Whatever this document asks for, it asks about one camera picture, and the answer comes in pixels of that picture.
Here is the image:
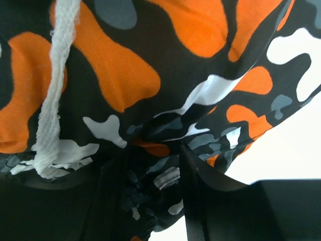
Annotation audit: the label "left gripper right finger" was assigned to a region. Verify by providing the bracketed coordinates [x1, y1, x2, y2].
[179, 144, 320, 240]

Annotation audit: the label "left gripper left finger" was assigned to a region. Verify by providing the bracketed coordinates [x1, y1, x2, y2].
[1, 152, 128, 240]

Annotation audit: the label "orange camouflage shorts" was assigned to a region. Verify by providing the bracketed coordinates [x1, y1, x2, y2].
[1, 1, 320, 240]

